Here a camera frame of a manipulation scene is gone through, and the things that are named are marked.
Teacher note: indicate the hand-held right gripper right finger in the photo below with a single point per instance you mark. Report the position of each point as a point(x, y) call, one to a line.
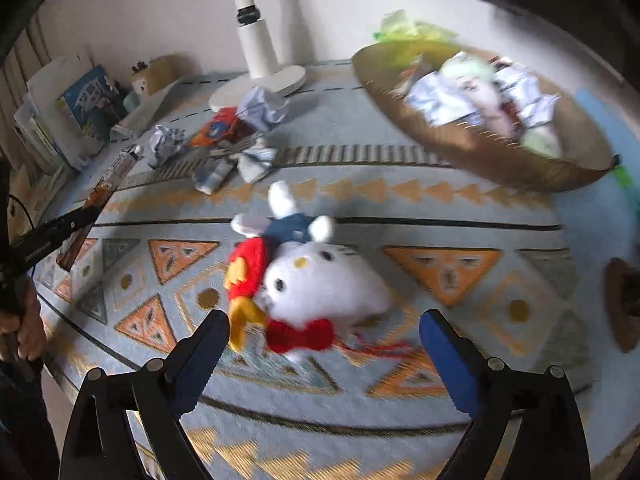
point(450, 360)

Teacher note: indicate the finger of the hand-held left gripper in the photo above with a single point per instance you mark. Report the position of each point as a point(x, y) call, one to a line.
point(50, 237)

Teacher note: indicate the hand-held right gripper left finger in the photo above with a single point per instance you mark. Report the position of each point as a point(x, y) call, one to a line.
point(200, 360)

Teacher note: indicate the long brown snack box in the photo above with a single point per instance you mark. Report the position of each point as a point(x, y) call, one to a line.
point(107, 180)

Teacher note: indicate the white cat plush toy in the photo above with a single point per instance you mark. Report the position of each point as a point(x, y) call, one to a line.
point(325, 295)

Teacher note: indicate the round woven basket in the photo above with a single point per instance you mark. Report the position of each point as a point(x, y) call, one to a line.
point(450, 150)

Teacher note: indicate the person's left hand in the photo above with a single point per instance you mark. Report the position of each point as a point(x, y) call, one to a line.
point(30, 327)

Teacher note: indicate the red yellow plush toy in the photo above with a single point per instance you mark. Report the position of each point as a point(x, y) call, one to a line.
point(247, 265)

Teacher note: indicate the stack of books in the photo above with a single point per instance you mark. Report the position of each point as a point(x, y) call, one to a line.
point(65, 110)

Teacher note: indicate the person's dark clothing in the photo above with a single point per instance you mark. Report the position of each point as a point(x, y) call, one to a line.
point(20, 420)

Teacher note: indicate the flat white box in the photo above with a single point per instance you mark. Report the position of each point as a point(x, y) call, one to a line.
point(142, 112)

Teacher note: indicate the white blue crumpled packet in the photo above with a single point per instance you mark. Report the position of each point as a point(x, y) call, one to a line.
point(212, 175)
point(257, 162)

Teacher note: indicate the brown wooden object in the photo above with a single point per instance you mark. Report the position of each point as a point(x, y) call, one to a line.
point(622, 305)

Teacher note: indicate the patterned rug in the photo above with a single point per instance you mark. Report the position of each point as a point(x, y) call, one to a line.
point(350, 200)

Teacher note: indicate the small cardboard box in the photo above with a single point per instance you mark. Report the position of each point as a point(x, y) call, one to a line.
point(155, 75)

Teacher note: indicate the red snack packet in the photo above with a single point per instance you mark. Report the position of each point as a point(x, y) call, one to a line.
point(215, 130)

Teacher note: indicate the pale green soft item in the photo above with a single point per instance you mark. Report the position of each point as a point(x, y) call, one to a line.
point(542, 140)
point(465, 70)

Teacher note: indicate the green toy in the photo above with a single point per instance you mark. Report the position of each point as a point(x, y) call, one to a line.
point(625, 177)

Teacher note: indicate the white floor lamp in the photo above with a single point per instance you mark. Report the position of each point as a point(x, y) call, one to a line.
point(255, 45)

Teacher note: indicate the blue mat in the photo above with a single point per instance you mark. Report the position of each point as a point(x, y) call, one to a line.
point(595, 110)

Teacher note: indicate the green tissue pack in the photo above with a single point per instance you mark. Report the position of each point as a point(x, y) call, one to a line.
point(410, 30)

